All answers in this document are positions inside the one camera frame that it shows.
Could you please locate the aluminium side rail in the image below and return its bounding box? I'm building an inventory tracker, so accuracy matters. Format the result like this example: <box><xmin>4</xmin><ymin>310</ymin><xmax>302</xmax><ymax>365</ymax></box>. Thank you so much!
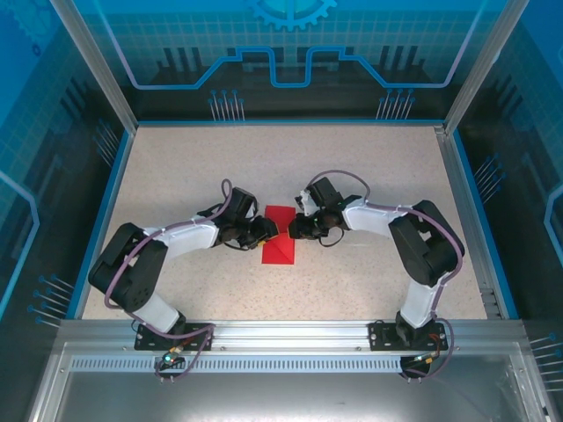
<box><xmin>433</xmin><ymin>125</ymin><xmax>502</xmax><ymax>318</ymax></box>

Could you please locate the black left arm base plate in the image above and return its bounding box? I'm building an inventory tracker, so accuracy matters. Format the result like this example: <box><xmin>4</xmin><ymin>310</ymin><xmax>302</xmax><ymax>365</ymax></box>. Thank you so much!
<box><xmin>134</xmin><ymin>322</ymin><xmax>216</xmax><ymax>353</ymax></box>

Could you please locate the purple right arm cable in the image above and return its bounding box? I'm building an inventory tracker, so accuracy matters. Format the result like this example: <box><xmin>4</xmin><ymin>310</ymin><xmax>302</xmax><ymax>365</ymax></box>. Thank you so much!
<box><xmin>305</xmin><ymin>170</ymin><xmax>466</xmax><ymax>380</ymax></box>

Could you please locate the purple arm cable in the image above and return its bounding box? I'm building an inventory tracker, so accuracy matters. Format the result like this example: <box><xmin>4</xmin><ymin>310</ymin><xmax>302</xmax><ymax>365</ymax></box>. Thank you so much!
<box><xmin>305</xmin><ymin>170</ymin><xmax>466</xmax><ymax>380</ymax></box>
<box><xmin>104</xmin><ymin>178</ymin><xmax>233</xmax><ymax>384</ymax></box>

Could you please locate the thin black right camera cable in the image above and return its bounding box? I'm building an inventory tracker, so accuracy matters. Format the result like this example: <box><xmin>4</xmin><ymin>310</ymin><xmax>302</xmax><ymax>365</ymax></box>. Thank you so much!
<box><xmin>318</xmin><ymin>227</ymin><xmax>347</xmax><ymax>248</ymax></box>

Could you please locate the blue printed side panel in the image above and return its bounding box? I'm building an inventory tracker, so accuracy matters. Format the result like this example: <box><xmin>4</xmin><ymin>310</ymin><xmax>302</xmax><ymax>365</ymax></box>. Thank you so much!
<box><xmin>457</xmin><ymin>0</ymin><xmax>563</xmax><ymax>422</ymax></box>
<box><xmin>0</xmin><ymin>0</ymin><xmax>133</xmax><ymax>422</ymax></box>

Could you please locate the thin black camera cable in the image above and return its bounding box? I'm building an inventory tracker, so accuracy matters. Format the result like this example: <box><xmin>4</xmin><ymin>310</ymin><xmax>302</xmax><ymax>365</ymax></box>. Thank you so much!
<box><xmin>318</xmin><ymin>227</ymin><xmax>347</xmax><ymax>248</ymax></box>
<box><xmin>223</xmin><ymin>239</ymin><xmax>260</xmax><ymax>253</ymax></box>

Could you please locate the aluminium mounting rail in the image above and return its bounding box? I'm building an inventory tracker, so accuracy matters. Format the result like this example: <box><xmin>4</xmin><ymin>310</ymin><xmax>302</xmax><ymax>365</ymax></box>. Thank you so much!
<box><xmin>59</xmin><ymin>319</ymin><xmax>527</xmax><ymax>353</ymax></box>

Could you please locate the red paper sheet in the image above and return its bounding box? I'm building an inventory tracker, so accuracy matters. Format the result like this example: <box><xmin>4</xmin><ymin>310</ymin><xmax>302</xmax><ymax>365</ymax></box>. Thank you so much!
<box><xmin>261</xmin><ymin>205</ymin><xmax>296</xmax><ymax>266</ymax></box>

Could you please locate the cable connector with green light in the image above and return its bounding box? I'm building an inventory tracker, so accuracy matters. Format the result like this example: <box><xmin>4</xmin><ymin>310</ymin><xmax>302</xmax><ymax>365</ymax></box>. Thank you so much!
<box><xmin>160</xmin><ymin>346</ymin><xmax>184</xmax><ymax>368</ymax></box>

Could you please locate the shiny metal sheet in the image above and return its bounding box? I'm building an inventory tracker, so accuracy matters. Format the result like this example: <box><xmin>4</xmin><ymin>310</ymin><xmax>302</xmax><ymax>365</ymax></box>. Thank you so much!
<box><xmin>26</xmin><ymin>342</ymin><xmax>553</xmax><ymax>422</ymax></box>

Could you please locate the blue printed gear wall panel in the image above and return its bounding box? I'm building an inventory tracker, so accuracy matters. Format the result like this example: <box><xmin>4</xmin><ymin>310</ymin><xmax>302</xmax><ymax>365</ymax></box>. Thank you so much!
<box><xmin>81</xmin><ymin>0</ymin><xmax>489</xmax><ymax>122</ymax></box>

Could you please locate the slotted grey cable duct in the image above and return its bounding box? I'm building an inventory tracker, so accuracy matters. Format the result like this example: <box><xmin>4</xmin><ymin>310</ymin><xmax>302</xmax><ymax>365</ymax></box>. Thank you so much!
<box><xmin>69</xmin><ymin>356</ymin><xmax>518</xmax><ymax>374</ymax></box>

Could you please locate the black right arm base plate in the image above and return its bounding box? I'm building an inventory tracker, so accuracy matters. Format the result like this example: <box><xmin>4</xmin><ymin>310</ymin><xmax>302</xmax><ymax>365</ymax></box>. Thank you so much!
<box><xmin>368</xmin><ymin>320</ymin><xmax>450</xmax><ymax>353</ymax></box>

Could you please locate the aluminium frame post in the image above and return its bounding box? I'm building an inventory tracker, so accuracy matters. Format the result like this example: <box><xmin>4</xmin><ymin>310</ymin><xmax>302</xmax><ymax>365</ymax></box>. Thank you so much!
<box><xmin>50</xmin><ymin>0</ymin><xmax>140</xmax><ymax>131</ymax></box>
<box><xmin>443</xmin><ymin>0</ymin><xmax>527</xmax><ymax>133</ymax></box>

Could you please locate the thin black left camera cable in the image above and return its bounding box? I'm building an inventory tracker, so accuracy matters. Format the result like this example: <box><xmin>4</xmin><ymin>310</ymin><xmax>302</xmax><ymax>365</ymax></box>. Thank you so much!
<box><xmin>223</xmin><ymin>239</ymin><xmax>260</xmax><ymax>253</ymax></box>

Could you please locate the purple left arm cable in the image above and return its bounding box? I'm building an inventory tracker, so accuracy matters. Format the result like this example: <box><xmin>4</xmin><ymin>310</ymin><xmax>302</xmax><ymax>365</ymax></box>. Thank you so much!
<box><xmin>104</xmin><ymin>178</ymin><xmax>233</xmax><ymax>384</ymax></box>

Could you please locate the blue table border strip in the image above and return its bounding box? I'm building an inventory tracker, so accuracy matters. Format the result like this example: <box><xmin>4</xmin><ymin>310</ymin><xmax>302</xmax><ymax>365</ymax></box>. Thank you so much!
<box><xmin>452</xmin><ymin>131</ymin><xmax>520</xmax><ymax>320</ymax></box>
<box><xmin>72</xmin><ymin>129</ymin><xmax>135</xmax><ymax>320</ymax></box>
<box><xmin>135</xmin><ymin>117</ymin><xmax>445</xmax><ymax>128</ymax></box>

